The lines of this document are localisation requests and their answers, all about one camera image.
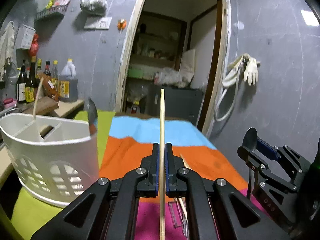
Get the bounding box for white utensil caddy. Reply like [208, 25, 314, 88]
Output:
[1, 113, 99, 207]

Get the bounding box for metal spoon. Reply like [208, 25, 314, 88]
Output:
[242, 127, 258, 200]

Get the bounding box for dark grey cabinet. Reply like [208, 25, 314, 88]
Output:
[144, 85, 203, 125]

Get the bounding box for white rubber gloves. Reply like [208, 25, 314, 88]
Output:
[222, 53, 259, 88]

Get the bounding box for clear plastic bag on cabinet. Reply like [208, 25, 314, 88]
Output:
[154, 68, 190, 88]

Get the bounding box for white pillow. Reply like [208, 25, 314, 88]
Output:
[179, 49, 196, 83]

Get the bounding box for large soy sauce jug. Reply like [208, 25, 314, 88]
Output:
[58, 59, 78, 102]

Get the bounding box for wooden cutting board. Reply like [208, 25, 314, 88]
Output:
[22, 96, 59, 115]

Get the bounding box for dark soy sauce bottle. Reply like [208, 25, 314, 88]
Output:
[25, 56, 38, 103]

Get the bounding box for dark wine bottle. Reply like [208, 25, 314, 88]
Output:
[16, 60, 28, 103]

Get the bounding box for white plastic bag hanging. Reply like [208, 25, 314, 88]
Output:
[80, 0, 107, 16]

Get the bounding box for red plastic bag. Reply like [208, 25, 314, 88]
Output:
[28, 33, 39, 57]

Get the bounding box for beige hanging towel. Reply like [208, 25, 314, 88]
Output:
[0, 21, 15, 82]

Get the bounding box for white hose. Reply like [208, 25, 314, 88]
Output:
[213, 60, 245, 123]

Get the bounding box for orange wall hook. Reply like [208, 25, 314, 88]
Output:
[117, 19, 127, 31]

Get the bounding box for wall switch panel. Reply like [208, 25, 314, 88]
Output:
[84, 17, 112, 30]

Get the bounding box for grey wall shelf rack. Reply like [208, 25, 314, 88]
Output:
[35, 5, 68, 21]

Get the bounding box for white wall box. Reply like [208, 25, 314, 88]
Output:
[15, 24, 36, 50]

